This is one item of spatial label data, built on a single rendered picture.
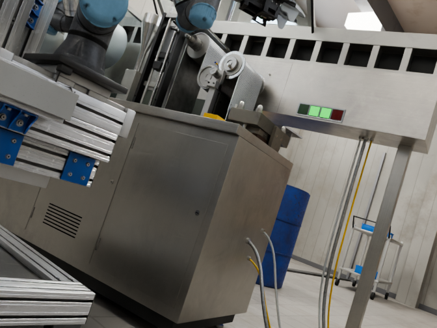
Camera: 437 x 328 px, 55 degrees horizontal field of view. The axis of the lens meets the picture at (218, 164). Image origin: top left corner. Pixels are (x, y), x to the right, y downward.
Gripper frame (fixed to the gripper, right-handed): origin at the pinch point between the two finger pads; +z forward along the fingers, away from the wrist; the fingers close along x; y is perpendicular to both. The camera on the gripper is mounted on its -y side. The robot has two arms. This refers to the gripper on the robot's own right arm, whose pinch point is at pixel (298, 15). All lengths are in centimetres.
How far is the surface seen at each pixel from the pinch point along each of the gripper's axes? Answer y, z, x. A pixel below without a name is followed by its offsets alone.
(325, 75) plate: -24, 58, -61
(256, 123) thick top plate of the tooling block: 19, 23, -54
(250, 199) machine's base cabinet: 52, 31, -56
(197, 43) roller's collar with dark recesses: -21, -5, -87
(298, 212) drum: 22, 168, -211
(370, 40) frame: -43, 69, -45
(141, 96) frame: 12, -21, -104
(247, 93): -3, 25, -76
